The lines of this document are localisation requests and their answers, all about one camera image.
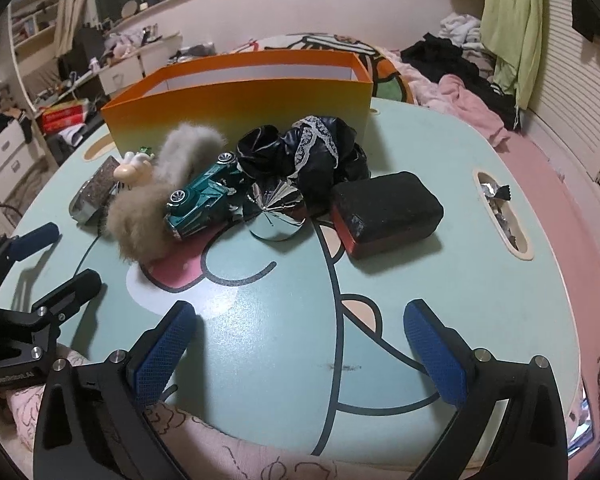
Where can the orange cardboard box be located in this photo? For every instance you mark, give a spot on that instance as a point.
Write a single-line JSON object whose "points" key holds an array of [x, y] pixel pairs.
{"points": [[230, 105]]}

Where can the black lace scrunchie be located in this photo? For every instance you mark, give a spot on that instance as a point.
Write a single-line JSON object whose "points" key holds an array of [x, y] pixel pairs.
{"points": [[320, 160]]}

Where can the pink bed sheet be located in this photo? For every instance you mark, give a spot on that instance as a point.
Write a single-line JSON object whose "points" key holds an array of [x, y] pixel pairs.
{"points": [[555, 200]]}

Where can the white side desk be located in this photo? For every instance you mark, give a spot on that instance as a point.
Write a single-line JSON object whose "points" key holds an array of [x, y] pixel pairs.
{"points": [[130, 67]]}

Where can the pink garment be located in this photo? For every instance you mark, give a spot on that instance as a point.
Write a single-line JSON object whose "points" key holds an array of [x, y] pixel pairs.
{"points": [[470, 105]]}

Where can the hanging green cloth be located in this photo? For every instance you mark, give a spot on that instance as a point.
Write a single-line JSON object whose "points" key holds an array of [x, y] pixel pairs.
{"points": [[512, 20]]}

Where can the pile of black clothes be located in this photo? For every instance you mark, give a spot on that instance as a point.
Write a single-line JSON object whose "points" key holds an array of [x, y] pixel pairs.
{"points": [[445, 60]]}

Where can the beige curtain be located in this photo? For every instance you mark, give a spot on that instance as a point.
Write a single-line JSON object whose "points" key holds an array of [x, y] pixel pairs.
{"points": [[75, 0]]}

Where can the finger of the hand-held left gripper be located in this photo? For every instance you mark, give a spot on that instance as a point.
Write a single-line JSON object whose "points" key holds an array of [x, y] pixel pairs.
{"points": [[75, 290], [35, 237]]}

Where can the crumpled silver foil wrappers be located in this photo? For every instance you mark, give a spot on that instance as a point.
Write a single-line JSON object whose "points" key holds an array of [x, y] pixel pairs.
{"points": [[500, 210]]}

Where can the white louvred door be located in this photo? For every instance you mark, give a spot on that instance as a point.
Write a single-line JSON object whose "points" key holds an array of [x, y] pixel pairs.
{"points": [[580, 85]]}

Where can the black block with red base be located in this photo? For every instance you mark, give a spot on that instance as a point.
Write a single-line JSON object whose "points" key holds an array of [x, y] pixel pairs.
{"points": [[385, 205]]}

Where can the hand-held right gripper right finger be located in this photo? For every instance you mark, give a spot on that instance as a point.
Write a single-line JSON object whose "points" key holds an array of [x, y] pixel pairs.
{"points": [[435, 355]]}

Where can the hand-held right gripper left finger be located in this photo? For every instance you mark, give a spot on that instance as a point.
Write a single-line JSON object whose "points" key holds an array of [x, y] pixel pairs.
{"points": [[165, 350]]}

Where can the white wall shelf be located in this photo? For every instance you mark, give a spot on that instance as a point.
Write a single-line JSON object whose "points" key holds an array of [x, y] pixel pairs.
{"points": [[30, 25]]}

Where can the silver glitter case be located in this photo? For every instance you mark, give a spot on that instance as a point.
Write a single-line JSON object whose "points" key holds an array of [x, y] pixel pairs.
{"points": [[92, 192]]}

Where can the beige fluffy pom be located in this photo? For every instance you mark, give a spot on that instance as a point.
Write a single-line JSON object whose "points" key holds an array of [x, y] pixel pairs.
{"points": [[140, 220]]}

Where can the white cartoon toy figure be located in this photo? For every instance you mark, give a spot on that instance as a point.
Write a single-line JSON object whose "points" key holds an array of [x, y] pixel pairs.
{"points": [[132, 167]]}

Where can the red box on floor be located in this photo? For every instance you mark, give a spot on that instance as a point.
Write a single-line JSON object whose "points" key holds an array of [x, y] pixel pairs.
{"points": [[62, 116]]}

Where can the silver pleated foil disc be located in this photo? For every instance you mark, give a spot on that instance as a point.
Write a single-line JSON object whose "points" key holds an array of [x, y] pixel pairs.
{"points": [[275, 220]]}

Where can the pile of white clothes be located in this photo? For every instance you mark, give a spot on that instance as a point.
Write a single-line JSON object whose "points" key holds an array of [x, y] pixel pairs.
{"points": [[460, 30]]}

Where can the green toy car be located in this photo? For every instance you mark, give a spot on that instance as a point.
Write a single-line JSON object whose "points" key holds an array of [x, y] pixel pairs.
{"points": [[205, 195]]}

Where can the white drawer cabinet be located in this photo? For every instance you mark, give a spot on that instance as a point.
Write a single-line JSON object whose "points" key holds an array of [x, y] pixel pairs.
{"points": [[2, 155]]}

